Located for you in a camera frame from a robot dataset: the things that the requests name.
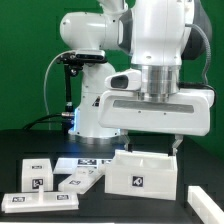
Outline white cabinet top block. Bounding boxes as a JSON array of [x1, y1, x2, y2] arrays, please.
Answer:
[[21, 159, 53, 192]]

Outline white cabinet body box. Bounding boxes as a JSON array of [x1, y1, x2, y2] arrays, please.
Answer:
[[105, 150, 178, 200]]

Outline white door panel front left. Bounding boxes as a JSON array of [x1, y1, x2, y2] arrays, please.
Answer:
[[1, 188, 79, 213]]

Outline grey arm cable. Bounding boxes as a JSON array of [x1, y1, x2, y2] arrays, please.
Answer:
[[184, 23, 218, 94]]

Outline white marker sheet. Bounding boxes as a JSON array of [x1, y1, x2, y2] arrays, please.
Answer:
[[53, 157, 112, 174]]

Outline black table cables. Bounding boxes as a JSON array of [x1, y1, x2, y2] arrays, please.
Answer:
[[22, 49, 79, 132]]

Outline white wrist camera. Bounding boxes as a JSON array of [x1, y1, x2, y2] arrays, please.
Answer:
[[105, 69, 142, 91]]

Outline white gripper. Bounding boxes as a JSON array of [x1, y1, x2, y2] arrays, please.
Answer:
[[98, 89, 214, 156]]

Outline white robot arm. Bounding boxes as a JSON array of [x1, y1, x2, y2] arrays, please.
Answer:
[[60, 0, 215, 145]]

